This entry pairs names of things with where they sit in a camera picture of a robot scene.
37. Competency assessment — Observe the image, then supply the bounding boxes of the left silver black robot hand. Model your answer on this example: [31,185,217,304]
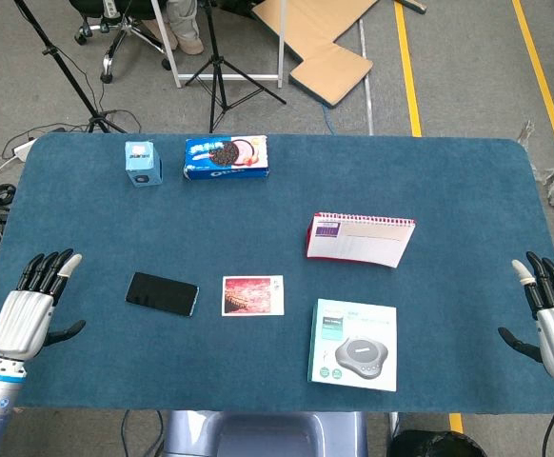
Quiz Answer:
[0,248,88,362]

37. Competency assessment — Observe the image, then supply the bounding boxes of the black smartphone with teal case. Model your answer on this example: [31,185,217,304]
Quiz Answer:
[124,271,200,318]

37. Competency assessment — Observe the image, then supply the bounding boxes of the white power strip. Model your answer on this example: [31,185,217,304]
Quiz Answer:
[12,138,38,161]

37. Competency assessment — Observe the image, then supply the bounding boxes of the black round bin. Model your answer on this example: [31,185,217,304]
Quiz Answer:
[387,429,488,457]

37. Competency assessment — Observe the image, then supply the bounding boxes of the small light blue carton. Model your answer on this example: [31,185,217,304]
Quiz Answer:
[124,139,165,189]

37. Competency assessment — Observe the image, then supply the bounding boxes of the white speakerphone product box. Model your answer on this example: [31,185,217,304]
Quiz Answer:
[307,298,398,393]

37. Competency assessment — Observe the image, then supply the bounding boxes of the red spiral desk calendar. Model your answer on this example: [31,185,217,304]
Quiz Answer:
[306,211,417,270]

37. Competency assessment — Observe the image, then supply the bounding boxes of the red landscape postcard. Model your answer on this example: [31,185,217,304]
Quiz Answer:
[221,274,286,318]

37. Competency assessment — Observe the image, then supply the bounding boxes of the black light stand tripod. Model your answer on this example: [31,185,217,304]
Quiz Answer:
[12,0,129,134]

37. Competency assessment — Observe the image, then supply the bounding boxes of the blue Oreo cookie box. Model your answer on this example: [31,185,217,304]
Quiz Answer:
[182,135,270,182]

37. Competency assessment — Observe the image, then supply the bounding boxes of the lavender robot torso base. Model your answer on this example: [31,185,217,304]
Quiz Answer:
[161,409,369,457]

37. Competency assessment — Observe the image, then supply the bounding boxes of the blue felt table mat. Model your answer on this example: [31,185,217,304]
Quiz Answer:
[0,131,554,414]

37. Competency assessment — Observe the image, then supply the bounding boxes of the black office chair base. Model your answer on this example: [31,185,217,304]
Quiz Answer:
[69,0,172,85]

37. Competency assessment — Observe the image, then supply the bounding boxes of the black tripod with thin legs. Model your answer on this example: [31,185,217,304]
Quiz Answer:
[184,0,287,134]

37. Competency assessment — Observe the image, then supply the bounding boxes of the person legs in beige shoes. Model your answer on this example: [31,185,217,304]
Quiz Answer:
[141,0,206,56]

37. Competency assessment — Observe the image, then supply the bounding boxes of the flattened brown cardboard sheet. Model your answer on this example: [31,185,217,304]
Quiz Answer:
[250,0,381,109]

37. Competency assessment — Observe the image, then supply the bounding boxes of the white metal frame stand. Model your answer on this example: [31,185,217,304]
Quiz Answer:
[150,0,286,89]

